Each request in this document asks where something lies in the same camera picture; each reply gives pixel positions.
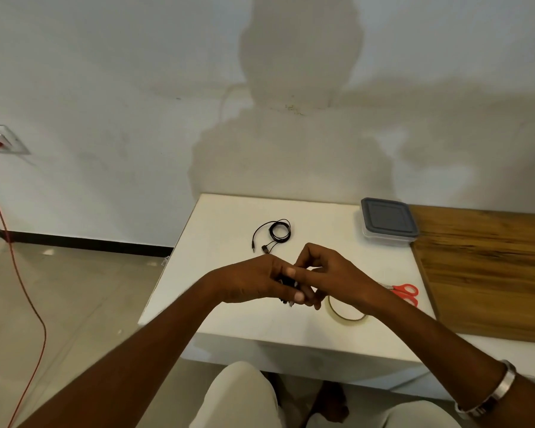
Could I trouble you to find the person's right hand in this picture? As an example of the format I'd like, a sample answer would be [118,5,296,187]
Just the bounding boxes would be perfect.
[287,243,389,317]

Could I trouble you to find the person's left hand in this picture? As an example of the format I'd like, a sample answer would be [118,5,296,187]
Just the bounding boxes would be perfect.
[212,253,306,304]

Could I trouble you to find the black wired earphones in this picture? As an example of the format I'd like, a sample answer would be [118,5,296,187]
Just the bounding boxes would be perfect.
[251,219,292,256]
[278,276,300,307]

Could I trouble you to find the clear tape roll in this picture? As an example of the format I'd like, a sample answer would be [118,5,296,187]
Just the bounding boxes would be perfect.
[325,294,369,325]

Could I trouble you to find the red-handled scissors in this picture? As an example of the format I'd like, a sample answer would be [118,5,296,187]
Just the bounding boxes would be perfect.
[383,283,420,308]

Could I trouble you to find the container with grey lid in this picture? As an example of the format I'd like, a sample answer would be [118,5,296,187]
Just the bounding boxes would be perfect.
[360,197,421,247]

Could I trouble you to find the person's left forearm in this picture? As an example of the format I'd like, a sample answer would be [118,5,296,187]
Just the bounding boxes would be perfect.
[17,271,226,428]

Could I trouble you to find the person's right forearm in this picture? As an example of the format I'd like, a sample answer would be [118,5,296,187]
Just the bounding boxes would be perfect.
[367,287,535,428]

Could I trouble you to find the person's white trousers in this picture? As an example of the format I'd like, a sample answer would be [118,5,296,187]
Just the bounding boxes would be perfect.
[189,361,462,428]

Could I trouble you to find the person's right foot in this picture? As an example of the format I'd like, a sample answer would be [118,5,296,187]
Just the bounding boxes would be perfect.
[310,382,350,424]

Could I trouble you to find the brown wooden board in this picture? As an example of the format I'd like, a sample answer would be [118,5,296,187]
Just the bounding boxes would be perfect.
[408,204,535,345]

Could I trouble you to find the black skirting board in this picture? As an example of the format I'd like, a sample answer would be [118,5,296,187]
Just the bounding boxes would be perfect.
[0,216,174,258]

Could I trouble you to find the silver bracelet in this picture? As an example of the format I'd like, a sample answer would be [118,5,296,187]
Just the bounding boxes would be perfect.
[454,360,517,420]

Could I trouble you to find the white wall socket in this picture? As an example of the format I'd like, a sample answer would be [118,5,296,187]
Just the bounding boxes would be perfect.
[0,124,31,155]

